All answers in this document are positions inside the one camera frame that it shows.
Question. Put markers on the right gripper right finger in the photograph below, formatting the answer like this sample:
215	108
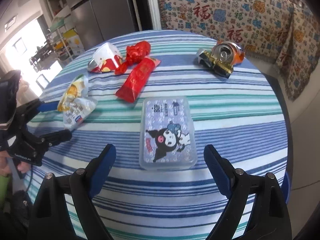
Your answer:
269	218

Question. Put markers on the grey double-door refrigerator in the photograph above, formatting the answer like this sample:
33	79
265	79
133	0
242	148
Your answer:
97	21

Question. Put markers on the black gold foil wrapper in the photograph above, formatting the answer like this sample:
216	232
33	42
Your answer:
221	68

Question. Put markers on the striped blue tablecloth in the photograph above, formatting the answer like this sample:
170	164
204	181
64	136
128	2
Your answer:
159	186

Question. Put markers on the floral patterned side cloth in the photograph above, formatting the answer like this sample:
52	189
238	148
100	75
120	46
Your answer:
299	50

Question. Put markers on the person's left hand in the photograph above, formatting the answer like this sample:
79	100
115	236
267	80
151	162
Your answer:
22	167

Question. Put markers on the yellow cardboard box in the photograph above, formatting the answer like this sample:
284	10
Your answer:
74	42

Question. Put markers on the blue mesh waste basket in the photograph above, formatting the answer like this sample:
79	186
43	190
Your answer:
286	187

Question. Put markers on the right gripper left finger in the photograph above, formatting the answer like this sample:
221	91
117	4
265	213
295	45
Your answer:
50	218

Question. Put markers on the floral patterned cabinet cloth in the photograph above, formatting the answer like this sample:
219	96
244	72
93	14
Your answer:
259	26

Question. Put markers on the yellow white chip bag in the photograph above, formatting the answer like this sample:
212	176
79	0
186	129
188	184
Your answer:
75	103

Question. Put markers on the red crumpled plastic bag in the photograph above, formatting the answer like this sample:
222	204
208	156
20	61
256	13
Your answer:
134	55

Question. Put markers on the clear Kuromi card box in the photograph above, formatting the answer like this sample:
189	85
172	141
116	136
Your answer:
167	134

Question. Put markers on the long red snack wrapper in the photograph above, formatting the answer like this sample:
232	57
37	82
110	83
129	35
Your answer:
137	79

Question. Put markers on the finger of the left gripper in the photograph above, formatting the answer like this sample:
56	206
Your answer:
52	138
47	106

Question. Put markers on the white storage rack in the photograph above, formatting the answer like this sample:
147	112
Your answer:
58	42

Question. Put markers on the crushed orange soda can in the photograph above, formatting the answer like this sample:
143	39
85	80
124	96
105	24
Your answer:
228	52

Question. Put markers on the red white paper cup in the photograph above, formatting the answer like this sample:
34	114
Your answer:
106	58

